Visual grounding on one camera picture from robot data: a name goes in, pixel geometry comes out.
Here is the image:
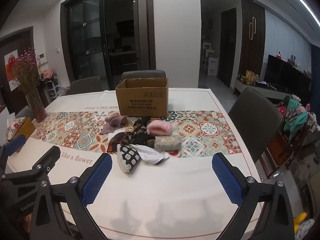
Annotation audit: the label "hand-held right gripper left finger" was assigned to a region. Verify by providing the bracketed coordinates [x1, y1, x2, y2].
[29, 152, 113, 240]

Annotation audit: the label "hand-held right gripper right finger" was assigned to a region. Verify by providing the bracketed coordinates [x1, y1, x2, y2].
[211, 152, 302, 240]

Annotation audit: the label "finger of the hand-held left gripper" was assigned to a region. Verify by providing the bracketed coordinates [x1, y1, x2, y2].
[0, 134, 27, 172]
[0, 145, 62, 183]

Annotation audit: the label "grey beige cloth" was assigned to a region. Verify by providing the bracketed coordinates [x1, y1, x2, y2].
[154, 135, 182, 152]

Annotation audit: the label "brown cardboard box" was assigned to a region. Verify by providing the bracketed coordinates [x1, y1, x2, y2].
[115, 78, 169, 118]

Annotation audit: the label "floral tissue box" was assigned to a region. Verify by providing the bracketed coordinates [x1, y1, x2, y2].
[6, 116, 37, 153]

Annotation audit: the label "grey dining chair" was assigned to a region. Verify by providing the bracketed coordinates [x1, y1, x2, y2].
[65, 76, 103, 96]
[15, 106, 34, 119]
[228, 87, 284, 167]
[121, 70, 167, 81]

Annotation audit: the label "black white patterned cloth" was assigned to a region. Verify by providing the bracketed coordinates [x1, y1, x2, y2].
[117, 144, 141, 173]

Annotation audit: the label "glass vase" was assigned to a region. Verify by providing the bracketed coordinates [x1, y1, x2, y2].
[25, 89, 48, 122]

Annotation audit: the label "dark patterned silk scarf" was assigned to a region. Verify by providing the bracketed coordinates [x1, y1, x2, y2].
[106, 116, 157, 153]

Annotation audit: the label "purple fleece towel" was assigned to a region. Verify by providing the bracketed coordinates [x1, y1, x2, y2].
[100, 114, 128, 135]

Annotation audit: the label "printed tile pattern tablecloth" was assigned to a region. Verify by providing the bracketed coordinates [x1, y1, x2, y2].
[5, 88, 263, 240]

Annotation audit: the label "white shoe shelf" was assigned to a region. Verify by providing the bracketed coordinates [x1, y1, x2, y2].
[41, 74, 60, 98]

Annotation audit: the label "dried pink flower bunch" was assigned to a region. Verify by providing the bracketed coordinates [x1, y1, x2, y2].
[9, 47, 42, 95]

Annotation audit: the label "pink fluffy cloth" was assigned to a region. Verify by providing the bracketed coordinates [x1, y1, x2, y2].
[147, 120, 173, 137]

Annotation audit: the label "yellow plastic item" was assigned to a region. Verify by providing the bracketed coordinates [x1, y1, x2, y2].
[294, 212, 308, 233]

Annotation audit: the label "clothes on drying rack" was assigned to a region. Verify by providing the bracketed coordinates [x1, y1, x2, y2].
[277, 95, 316, 140]

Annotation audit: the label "white television cabinet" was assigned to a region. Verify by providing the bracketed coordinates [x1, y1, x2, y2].
[235, 78, 293, 103]

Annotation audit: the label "stack of white boxes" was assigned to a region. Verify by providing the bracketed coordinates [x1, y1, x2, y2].
[204, 42, 218, 77]

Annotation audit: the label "black television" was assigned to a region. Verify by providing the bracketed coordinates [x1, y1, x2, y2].
[264, 54, 312, 98]

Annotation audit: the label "dark glass sliding door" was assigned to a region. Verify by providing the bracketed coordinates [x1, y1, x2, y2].
[61, 0, 153, 85]

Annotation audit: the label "dark wooden door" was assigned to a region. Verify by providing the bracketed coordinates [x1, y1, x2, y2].
[220, 7, 237, 88]

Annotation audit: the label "red wall picture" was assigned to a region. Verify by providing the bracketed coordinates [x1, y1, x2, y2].
[4, 50, 22, 90]

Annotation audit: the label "dark wardrobe with gold handles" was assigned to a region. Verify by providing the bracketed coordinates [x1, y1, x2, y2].
[241, 0, 265, 75]

